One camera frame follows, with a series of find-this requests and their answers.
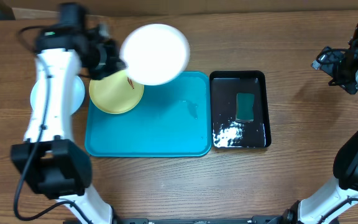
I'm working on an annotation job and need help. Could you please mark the yellow plate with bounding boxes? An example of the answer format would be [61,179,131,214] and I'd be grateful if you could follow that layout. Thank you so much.
[89,70,144,114]

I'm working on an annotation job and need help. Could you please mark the light blue plate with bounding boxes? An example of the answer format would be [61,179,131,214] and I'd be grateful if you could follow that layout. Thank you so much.
[30,77,86,115]

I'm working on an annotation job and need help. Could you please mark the pink plate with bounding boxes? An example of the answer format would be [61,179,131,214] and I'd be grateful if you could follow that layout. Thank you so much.
[120,24,190,86]

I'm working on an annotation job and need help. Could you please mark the green sponge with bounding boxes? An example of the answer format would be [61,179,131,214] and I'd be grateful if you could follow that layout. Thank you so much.
[236,93,255,122]

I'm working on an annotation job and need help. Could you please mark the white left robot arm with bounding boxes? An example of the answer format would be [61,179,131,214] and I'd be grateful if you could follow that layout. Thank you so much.
[11,24,123,223]

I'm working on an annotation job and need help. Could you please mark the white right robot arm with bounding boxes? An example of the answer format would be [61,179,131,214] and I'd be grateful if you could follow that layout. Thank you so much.
[269,37,358,224]

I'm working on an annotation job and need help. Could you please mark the teal plastic tray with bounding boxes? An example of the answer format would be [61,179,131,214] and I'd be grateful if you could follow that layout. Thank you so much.
[85,72,212,157]

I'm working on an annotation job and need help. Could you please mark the black rectangular tray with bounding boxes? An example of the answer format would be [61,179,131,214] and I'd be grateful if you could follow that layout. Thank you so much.
[209,70,272,148]

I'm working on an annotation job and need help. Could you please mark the cardboard board at back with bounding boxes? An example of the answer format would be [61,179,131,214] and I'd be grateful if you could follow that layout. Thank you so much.
[0,0,358,16]

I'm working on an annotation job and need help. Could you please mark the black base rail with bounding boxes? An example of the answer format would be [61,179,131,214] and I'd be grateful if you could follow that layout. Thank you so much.
[112,215,283,224]

